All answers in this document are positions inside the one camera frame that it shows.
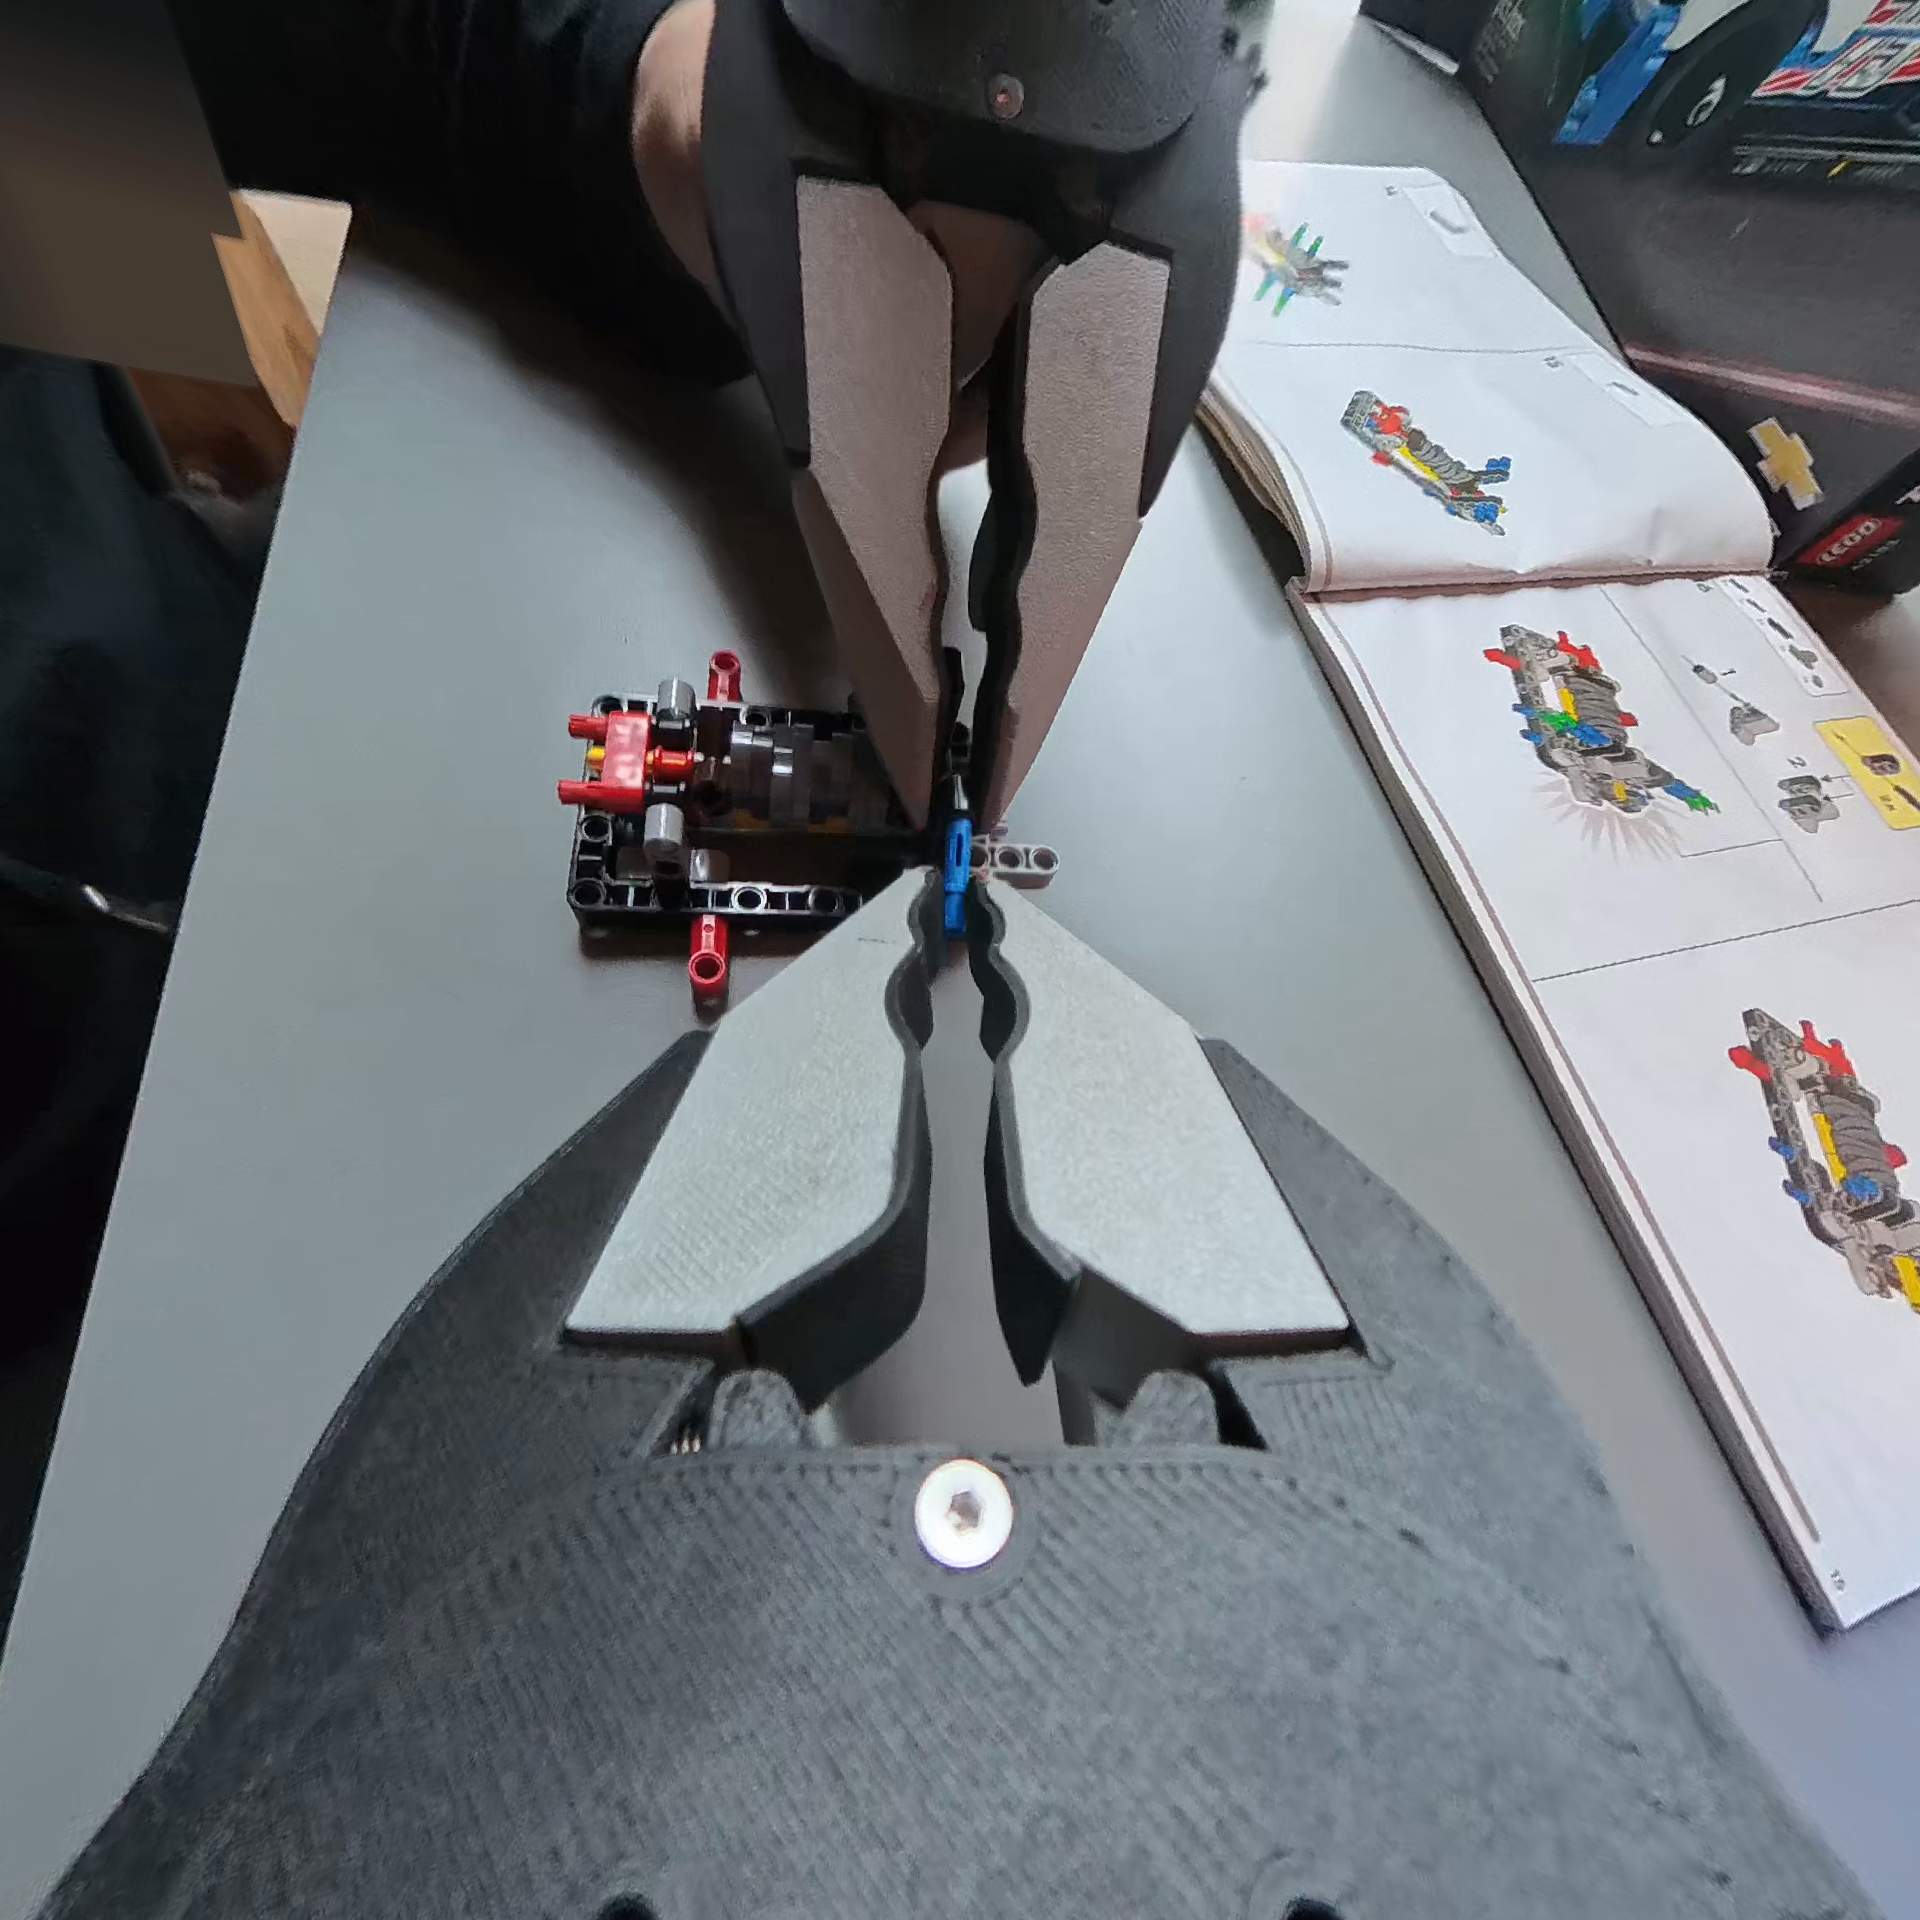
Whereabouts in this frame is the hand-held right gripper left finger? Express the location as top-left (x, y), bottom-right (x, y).
top-left (563, 873), bottom-right (940, 1407)

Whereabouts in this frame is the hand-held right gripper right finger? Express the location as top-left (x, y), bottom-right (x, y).
top-left (975, 878), bottom-right (1351, 1383)

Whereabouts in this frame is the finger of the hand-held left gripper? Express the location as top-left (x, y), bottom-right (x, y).
top-left (971, 237), bottom-right (1176, 822)
top-left (792, 176), bottom-right (968, 830)

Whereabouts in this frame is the black frame lego model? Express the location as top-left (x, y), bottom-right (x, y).
top-left (558, 648), bottom-right (1062, 982)

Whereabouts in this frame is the person's left forearm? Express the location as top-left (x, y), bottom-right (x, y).
top-left (166, 0), bottom-right (708, 201)

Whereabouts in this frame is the lego instruction booklet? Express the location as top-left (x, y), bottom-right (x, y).
top-left (1200, 155), bottom-right (1920, 1631)

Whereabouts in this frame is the black lego set box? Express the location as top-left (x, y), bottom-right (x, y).
top-left (1362, 0), bottom-right (1920, 597)

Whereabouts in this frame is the person's left hand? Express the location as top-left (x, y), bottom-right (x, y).
top-left (626, 22), bottom-right (724, 295)

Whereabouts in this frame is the person's torso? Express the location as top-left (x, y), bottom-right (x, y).
top-left (0, 345), bottom-right (292, 1622)

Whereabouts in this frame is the wooden furniture frame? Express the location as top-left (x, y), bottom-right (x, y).
top-left (129, 193), bottom-right (353, 487)

